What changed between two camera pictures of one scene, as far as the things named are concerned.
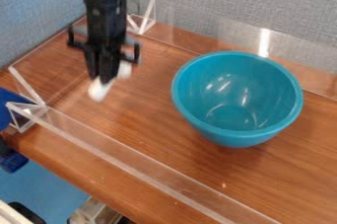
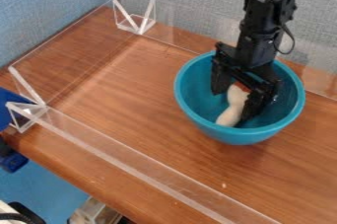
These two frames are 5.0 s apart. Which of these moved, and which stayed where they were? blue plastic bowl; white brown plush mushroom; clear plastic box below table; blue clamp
Moved: white brown plush mushroom
Stayed: clear plastic box below table; blue plastic bowl; blue clamp
